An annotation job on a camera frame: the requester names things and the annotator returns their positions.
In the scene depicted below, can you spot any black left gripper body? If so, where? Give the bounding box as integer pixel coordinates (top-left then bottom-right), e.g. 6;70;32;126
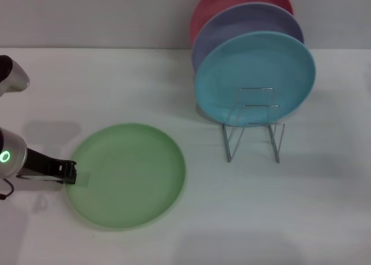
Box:
16;147;63;183

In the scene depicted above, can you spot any green plastic plate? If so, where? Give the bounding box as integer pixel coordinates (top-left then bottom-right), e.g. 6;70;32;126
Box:
64;122;187;233

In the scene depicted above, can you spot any light blue plastic plate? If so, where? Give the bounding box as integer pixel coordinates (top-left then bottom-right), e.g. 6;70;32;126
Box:
194;30;317;129

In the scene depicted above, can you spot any purple plastic plate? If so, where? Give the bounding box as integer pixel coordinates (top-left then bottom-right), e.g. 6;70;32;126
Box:
191;2;305;74

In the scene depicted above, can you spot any red plastic plate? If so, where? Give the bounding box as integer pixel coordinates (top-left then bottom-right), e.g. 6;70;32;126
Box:
189;0;294;45

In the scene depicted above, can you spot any dark red cable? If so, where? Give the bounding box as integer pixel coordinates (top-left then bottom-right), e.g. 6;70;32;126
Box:
0;179;15;201

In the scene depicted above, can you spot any metal wire plate rack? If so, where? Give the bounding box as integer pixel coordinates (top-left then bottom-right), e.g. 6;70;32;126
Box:
222;86;286;164

